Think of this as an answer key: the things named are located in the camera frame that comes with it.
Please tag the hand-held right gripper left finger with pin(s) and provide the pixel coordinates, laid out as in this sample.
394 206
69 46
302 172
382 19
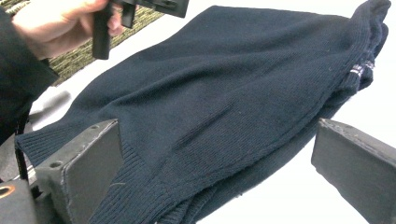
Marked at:
84 174

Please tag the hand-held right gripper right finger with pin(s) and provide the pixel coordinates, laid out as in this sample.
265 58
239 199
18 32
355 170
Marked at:
358 168

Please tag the green woven basket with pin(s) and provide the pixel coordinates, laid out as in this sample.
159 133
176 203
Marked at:
81 56

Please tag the dark navy knit vest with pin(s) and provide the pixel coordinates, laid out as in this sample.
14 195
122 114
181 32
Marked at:
218 93

